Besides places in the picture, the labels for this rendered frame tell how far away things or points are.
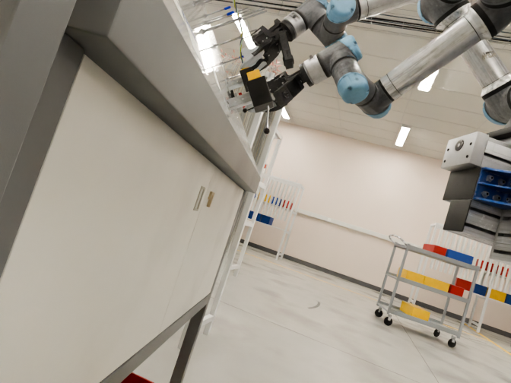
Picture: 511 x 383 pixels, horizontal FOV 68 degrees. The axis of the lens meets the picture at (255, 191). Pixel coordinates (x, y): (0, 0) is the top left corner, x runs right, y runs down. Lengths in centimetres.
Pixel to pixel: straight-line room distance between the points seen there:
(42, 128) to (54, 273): 15
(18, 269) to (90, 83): 17
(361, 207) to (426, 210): 142
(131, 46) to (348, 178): 911
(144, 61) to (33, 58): 13
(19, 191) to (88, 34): 13
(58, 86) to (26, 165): 6
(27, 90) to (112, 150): 20
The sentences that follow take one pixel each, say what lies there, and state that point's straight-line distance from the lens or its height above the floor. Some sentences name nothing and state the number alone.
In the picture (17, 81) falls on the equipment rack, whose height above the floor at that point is 74.
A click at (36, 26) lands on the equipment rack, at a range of 24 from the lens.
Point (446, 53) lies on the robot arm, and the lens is 113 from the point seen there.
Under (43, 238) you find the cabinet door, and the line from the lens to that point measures 38.
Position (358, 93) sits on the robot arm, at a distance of 105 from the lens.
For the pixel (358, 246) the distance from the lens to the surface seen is 921.
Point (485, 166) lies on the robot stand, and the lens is 117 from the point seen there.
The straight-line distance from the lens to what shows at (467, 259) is 513.
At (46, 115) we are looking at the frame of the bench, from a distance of 33.
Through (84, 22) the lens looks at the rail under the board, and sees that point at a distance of 31.
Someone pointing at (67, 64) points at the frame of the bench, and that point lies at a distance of 34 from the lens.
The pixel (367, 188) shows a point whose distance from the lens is 933.
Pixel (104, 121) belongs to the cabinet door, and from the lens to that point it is 40.
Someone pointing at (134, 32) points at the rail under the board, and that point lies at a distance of 33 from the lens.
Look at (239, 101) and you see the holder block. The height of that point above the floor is 95.
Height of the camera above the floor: 71
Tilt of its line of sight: 4 degrees up
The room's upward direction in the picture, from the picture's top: 18 degrees clockwise
